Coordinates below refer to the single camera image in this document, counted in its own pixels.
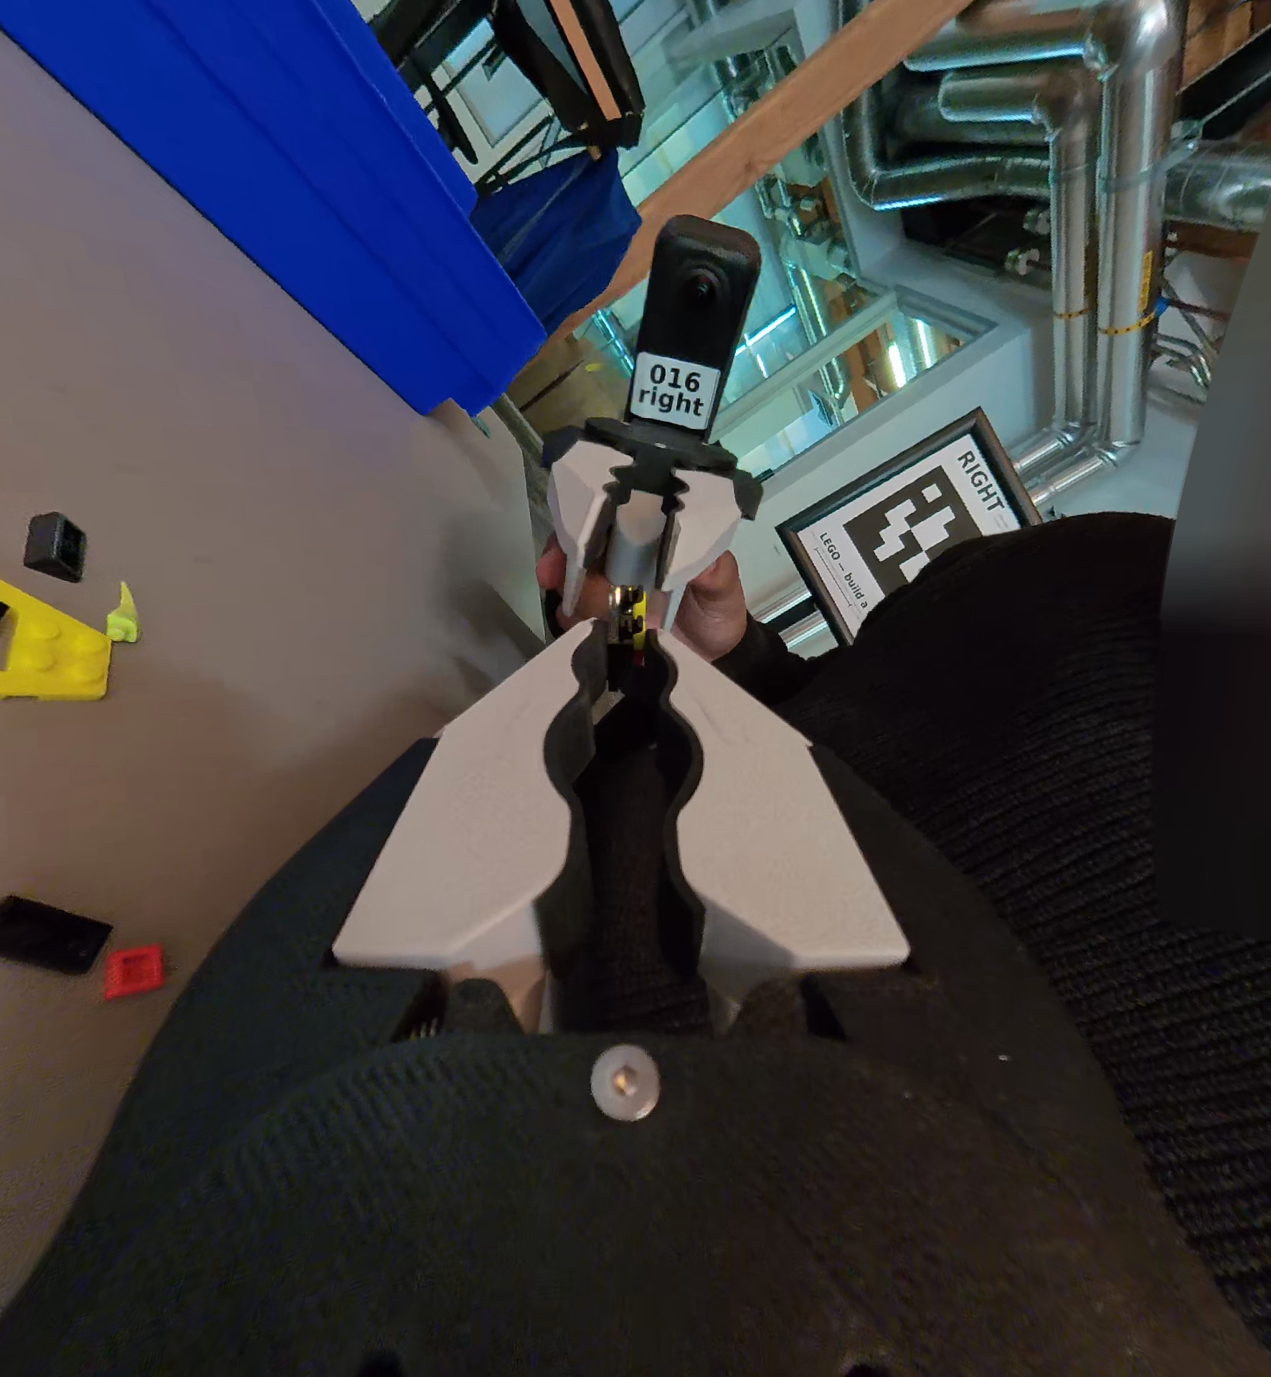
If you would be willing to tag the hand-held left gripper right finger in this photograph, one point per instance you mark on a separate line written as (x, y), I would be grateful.
(785, 849)

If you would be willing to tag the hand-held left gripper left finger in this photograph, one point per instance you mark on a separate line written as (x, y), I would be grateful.
(463, 838)

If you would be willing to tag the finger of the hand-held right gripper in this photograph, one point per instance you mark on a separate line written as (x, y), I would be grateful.
(700, 537)
(577, 505)

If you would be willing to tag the small lego assembly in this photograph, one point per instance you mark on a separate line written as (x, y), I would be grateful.
(630, 630)

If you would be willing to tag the person's right forearm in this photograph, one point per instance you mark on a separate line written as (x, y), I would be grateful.
(915, 645)

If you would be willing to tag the pile of loose lego pieces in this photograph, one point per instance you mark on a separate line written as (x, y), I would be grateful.
(43, 645)

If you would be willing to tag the person's right hand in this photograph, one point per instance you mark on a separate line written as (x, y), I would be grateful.
(715, 618)

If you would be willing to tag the wooden beam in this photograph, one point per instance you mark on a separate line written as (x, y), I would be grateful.
(764, 140)

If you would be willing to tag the framed marker sign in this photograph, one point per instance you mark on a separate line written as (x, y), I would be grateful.
(904, 526)

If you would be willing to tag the black folding chair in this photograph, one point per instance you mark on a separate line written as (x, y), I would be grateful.
(571, 64)

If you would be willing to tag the silver ventilation pipes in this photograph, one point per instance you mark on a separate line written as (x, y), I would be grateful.
(1097, 216)

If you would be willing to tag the blue plastic bin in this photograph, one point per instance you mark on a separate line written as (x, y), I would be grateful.
(269, 161)

